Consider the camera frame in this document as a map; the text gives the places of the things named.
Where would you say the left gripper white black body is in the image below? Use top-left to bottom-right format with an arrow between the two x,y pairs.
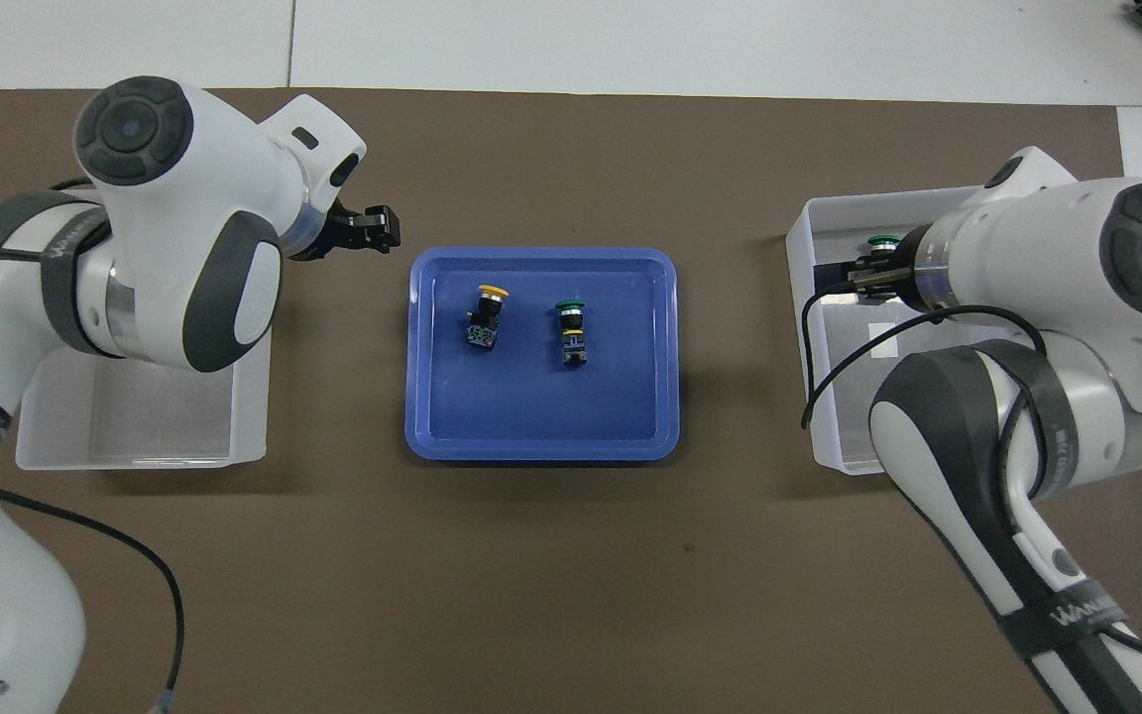
262,93 -> 370,263

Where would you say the blue plastic tray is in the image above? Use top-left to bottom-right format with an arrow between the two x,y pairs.
404,247 -> 681,464

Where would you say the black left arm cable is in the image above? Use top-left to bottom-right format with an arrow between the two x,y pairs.
0,177 -> 186,714

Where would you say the yellow push button switch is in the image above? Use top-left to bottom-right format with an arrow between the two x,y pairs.
463,284 -> 512,352

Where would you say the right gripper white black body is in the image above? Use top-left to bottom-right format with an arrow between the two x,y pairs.
890,146 -> 1080,311

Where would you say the brown table mat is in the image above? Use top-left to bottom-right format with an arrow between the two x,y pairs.
0,87 -> 1142,714

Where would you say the translucent white plastic box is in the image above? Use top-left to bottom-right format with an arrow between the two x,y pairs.
16,288 -> 278,471
786,185 -> 1028,477

